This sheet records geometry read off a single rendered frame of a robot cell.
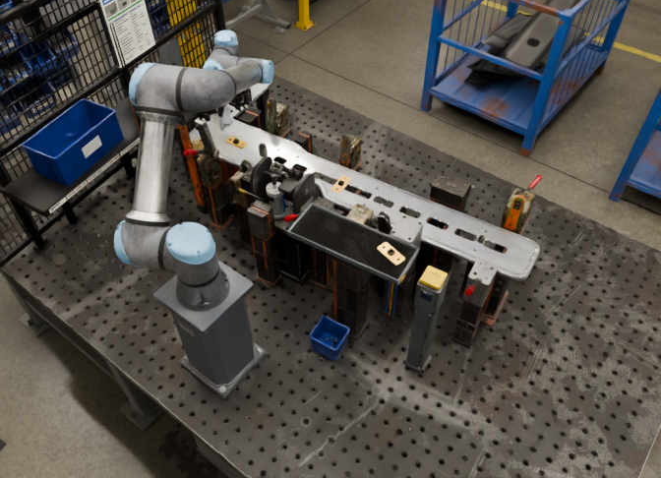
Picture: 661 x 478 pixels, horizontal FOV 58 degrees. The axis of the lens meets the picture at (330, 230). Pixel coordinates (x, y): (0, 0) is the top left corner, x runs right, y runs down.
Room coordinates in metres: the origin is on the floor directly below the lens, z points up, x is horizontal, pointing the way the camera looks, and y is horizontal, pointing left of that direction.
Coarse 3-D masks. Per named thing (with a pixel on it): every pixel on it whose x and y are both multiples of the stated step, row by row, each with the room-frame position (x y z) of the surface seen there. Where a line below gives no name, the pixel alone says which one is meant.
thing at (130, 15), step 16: (112, 0) 2.12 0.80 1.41; (128, 0) 2.18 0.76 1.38; (144, 0) 2.25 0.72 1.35; (112, 16) 2.10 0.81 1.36; (128, 16) 2.17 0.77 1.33; (144, 16) 2.23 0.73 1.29; (128, 32) 2.15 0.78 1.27; (144, 32) 2.21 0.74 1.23; (112, 48) 2.07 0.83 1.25; (128, 48) 2.13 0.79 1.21; (144, 48) 2.19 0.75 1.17; (128, 64) 2.11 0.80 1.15
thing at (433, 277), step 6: (426, 270) 1.03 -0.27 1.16; (432, 270) 1.03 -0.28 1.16; (438, 270) 1.03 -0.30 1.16; (426, 276) 1.01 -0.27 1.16; (432, 276) 1.01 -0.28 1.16; (438, 276) 1.01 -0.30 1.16; (444, 276) 1.01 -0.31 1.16; (426, 282) 0.99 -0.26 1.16; (432, 282) 0.99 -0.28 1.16; (438, 282) 0.99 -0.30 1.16; (438, 288) 0.97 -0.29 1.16
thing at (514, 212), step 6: (516, 198) 1.37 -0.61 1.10; (522, 198) 1.37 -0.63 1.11; (516, 204) 1.36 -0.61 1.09; (522, 204) 1.36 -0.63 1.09; (510, 210) 1.36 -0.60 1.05; (516, 210) 1.35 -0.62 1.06; (510, 216) 1.36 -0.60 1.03; (516, 216) 1.35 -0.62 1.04; (510, 222) 1.35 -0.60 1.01; (516, 222) 1.34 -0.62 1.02; (510, 228) 1.34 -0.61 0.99
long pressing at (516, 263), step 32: (224, 128) 1.88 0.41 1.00; (256, 128) 1.88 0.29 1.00; (224, 160) 1.69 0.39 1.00; (256, 160) 1.69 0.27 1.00; (288, 160) 1.69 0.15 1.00; (320, 160) 1.68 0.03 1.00; (384, 192) 1.51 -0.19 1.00; (448, 224) 1.35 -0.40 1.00; (480, 224) 1.35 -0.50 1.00; (480, 256) 1.21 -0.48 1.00; (512, 256) 1.21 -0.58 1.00
